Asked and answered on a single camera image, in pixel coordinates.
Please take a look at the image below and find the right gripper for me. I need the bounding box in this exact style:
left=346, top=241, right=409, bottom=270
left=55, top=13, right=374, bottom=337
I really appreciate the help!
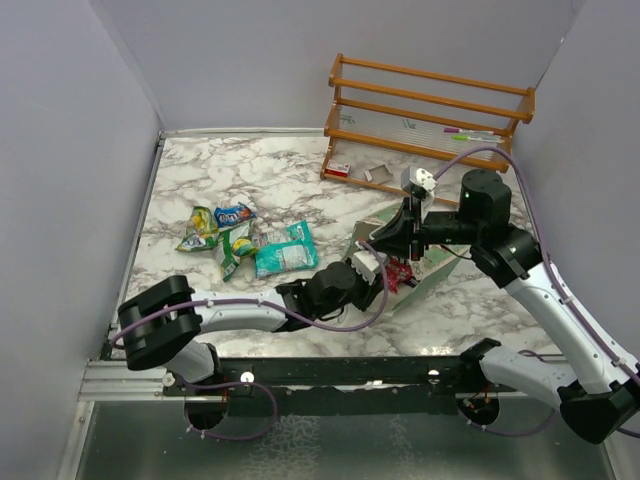
left=366, top=195, right=482, bottom=262

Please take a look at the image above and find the white paper bag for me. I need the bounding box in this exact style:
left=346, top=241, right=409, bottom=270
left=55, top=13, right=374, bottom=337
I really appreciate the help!
left=343, top=204, right=469, bottom=317

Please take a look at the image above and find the blue M&M packet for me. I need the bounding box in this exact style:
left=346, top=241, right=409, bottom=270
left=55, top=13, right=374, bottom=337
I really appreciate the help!
left=214, top=203, right=256, bottom=230

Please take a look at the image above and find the yellow green snack packet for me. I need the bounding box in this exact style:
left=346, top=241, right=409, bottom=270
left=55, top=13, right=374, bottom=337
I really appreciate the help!
left=175, top=206, right=219, bottom=253

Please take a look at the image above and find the pink snack packet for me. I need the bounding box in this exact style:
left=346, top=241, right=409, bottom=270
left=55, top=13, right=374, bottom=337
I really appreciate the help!
left=386, top=258, right=416, bottom=293

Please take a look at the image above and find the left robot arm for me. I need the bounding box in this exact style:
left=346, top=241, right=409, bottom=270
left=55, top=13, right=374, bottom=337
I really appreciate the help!
left=111, top=252, right=389, bottom=395

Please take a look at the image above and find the red white small box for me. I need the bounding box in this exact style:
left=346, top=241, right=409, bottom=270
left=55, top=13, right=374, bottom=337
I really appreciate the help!
left=325, top=161, right=351, bottom=178

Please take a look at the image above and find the green marker pen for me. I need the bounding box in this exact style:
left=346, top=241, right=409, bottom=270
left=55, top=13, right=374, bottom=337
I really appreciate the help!
left=451, top=134, right=505, bottom=144

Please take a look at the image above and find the pink marker pen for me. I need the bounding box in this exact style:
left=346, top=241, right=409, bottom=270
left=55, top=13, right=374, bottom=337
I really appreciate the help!
left=443, top=127, right=495, bottom=135

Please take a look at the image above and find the wooden shelf rack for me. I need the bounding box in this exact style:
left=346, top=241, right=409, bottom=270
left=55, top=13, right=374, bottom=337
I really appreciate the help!
left=320, top=53, right=536, bottom=194

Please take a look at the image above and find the teal snack packet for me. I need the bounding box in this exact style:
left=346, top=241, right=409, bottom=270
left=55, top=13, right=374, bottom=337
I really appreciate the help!
left=252, top=220, right=319, bottom=278

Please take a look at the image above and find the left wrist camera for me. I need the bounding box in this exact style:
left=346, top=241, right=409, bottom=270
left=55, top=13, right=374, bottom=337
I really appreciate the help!
left=351, top=244, right=389, bottom=285

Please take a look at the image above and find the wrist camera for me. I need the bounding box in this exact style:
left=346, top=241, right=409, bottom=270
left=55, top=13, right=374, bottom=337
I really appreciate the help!
left=400, top=165, right=437, bottom=200
left=351, top=244, right=389, bottom=285

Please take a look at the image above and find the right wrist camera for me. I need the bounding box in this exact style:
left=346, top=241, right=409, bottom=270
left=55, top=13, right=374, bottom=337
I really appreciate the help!
left=400, top=165, right=437, bottom=200

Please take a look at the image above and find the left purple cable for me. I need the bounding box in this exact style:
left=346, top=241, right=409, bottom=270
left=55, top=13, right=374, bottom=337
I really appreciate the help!
left=110, top=240, right=390, bottom=443

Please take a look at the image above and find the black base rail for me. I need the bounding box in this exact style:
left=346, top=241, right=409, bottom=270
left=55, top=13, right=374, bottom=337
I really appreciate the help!
left=161, top=356, right=502, bottom=416

